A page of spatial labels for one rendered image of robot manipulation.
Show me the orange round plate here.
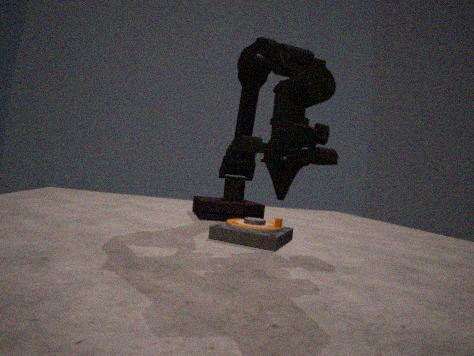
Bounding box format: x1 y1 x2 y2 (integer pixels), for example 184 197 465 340
226 218 283 233

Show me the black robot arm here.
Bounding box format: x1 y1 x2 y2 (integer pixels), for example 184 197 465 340
219 37 336 203

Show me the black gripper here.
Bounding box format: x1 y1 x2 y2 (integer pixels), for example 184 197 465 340
231 109 338 200

